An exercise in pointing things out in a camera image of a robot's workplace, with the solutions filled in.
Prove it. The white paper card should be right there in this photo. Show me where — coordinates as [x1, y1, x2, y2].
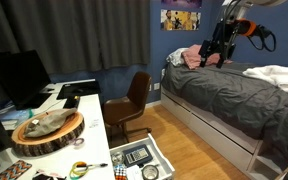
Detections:
[126, 164, 144, 180]

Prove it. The purple tape ring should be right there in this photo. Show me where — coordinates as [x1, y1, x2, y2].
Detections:
[71, 137, 86, 147]

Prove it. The bed with grey cover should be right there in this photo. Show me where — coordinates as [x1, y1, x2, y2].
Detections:
[161, 61, 288, 168]

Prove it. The white desk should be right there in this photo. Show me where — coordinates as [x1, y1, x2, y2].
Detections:
[0, 78, 117, 180]

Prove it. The teal plastic bag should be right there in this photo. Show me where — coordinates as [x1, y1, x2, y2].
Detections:
[0, 107, 35, 130]

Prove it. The Rubik's cube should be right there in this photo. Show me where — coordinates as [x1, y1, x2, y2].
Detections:
[113, 163, 128, 180]

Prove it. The small glass jar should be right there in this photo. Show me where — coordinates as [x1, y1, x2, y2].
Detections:
[111, 151, 125, 166]

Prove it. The round wood slab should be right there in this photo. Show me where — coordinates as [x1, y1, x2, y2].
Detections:
[11, 108, 86, 158]

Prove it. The white bed frame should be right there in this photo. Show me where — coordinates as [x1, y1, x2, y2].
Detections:
[159, 84, 288, 180]

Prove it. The pink pillow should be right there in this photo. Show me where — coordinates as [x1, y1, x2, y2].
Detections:
[181, 44, 233, 70]

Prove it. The white open drawer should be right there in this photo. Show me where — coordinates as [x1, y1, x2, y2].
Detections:
[109, 133, 176, 180]

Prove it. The zigzag patterned case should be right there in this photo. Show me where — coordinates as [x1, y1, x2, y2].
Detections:
[0, 159, 33, 180]

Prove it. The black desk mat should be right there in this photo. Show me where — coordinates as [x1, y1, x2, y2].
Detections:
[56, 80, 102, 100]

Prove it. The black wrist cable bundle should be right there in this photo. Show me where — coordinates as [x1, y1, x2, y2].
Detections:
[246, 23, 278, 53]

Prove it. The basketball players poster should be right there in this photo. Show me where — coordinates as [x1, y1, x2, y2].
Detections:
[160, 9, 202, 32]

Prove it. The white blanket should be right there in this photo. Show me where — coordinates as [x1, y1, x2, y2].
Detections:
[242, 64, 288, 98]

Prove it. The grey cap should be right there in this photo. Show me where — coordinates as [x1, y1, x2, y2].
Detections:
[23, 107, 78, 139]

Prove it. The brown leather chair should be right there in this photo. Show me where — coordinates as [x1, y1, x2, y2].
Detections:
[102, 70, 153, 144]

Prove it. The white pillow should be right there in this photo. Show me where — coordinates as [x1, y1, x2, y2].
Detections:
[166, 47, 190, 67]

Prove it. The purple poster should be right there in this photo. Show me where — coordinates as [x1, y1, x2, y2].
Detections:
[160, 0, 203, 10]

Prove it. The dark calculator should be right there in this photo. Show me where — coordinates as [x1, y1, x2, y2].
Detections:
[122, 143, 154, 168]

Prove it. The black rectangular device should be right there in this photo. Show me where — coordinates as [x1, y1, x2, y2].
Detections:
[63, 95, 82, 110]

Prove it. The pen with orange end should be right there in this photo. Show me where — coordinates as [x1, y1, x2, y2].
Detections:
[75, 161, 109, 169]

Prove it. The black computer monitor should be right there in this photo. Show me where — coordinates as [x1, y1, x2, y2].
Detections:
[0, 49, 53, 111]

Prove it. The orange band on arm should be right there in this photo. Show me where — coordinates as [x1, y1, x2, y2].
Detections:
[236, 19, 258, 38]

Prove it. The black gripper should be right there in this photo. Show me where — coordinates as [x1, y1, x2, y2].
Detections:
[198, 39, 236, 70]

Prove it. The wide dark grey curtain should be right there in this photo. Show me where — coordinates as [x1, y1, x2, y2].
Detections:
[0, 0, 152, 76]

